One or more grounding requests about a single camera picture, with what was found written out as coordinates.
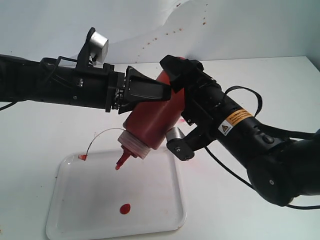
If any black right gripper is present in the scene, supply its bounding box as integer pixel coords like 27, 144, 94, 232
159, 55, 223, 128

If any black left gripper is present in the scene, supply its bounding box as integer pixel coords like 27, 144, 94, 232
72, 63, 172, 115

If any red ketchup squeeze bottle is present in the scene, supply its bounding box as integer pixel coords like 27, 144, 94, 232
78, 56, 188, 172

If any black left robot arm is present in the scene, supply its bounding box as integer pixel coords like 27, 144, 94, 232
0, 55, 171, 114

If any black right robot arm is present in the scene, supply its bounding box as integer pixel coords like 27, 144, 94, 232
160, 55, 320, 207

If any red ketchup blob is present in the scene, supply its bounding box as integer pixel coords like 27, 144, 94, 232
119, 203, 131, 215

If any white paper backdrop sheet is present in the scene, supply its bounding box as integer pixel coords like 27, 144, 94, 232
0, 0, 191, 77

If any white rectangular plastic tray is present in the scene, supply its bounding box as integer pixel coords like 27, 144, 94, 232
45, 147, 187, 240

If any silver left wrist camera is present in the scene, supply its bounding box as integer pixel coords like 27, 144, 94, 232
75, 27, 109, 70

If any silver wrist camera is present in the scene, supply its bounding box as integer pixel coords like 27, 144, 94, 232
165, 126, 195, 161
75, 27, 109, 70

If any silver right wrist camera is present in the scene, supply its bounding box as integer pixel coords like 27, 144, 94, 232
165, 126, 195, 161

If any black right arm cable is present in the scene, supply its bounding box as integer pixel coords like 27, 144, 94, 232
203, 85, 320, 210

